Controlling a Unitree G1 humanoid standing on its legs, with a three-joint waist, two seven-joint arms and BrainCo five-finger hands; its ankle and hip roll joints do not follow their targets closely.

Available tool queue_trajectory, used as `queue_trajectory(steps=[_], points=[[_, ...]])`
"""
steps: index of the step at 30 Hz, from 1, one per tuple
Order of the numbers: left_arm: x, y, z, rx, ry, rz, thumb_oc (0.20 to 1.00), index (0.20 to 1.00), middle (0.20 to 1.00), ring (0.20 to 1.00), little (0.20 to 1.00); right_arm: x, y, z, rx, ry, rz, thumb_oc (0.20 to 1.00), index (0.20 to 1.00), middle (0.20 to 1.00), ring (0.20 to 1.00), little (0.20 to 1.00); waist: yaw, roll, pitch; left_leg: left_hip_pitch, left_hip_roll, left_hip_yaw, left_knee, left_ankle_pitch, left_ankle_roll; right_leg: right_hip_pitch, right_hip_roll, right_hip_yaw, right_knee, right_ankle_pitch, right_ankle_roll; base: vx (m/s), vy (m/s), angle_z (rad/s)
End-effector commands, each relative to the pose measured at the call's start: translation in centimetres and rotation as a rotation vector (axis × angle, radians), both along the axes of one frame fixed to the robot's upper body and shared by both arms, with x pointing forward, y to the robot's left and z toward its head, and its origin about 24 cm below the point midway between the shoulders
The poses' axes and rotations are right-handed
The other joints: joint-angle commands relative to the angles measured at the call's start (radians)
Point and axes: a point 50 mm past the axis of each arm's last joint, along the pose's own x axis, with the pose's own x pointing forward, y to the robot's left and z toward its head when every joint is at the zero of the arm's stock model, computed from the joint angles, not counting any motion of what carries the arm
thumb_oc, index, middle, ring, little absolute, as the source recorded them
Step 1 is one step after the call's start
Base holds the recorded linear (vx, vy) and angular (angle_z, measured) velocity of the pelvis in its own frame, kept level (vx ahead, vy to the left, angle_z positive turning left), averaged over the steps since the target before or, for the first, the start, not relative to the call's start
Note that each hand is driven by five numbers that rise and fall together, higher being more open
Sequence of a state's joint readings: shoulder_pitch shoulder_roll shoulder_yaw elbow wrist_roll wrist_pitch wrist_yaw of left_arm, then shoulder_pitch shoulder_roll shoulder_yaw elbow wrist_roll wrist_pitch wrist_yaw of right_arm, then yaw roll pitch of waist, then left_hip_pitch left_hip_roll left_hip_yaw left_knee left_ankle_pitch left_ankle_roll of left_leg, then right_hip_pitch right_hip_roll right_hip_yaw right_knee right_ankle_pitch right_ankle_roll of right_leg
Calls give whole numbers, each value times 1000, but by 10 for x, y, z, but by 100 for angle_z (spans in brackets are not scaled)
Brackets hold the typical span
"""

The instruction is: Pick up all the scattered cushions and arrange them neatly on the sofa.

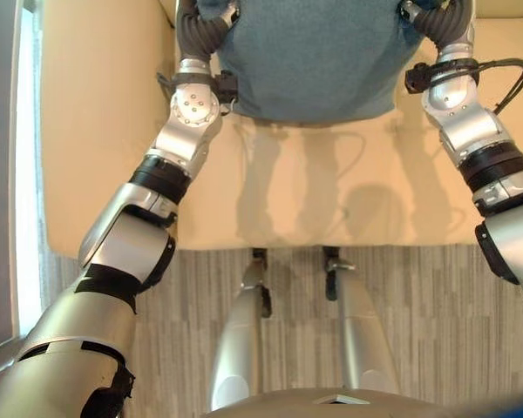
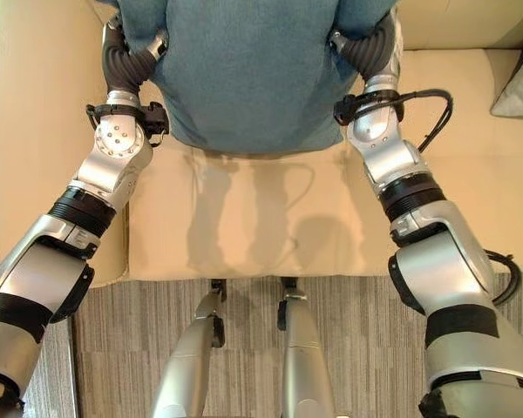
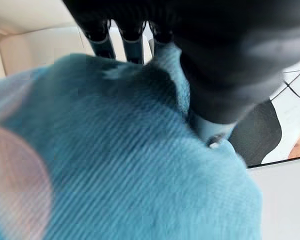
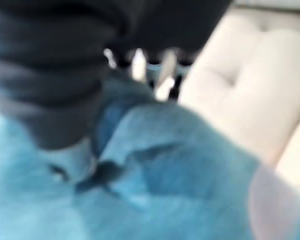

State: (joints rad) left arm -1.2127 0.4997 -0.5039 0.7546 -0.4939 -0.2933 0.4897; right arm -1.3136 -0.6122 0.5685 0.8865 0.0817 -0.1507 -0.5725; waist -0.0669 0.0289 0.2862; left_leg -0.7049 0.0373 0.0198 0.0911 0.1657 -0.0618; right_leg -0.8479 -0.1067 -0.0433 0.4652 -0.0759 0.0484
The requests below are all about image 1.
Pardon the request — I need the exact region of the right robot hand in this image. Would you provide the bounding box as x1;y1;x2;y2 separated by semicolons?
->
398;0;477;50

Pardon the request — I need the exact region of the silver robot leg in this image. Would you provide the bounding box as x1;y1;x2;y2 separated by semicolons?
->
208;246;274;413
322;246;400;395

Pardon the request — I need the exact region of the cream leather sofa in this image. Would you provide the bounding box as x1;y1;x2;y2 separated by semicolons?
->
38;0;523;267

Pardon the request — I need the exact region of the right silver robot leg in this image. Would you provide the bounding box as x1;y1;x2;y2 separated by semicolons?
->
322;246;400;395

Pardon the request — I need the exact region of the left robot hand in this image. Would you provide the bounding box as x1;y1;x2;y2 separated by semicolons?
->
174;0;241;61

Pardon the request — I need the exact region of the silver robot torso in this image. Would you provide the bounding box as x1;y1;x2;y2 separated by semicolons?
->
202;387;523;418

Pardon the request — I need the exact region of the left silver robot leg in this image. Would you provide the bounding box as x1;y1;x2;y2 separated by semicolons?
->
208;246;274;413

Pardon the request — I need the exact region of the blue square cushion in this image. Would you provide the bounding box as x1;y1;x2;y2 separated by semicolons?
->
199;0;437;125

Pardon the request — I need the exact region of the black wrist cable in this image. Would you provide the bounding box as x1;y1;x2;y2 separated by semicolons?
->
474;58;523;115

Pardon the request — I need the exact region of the white window frame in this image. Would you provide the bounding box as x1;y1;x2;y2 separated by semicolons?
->
11;0;44;339

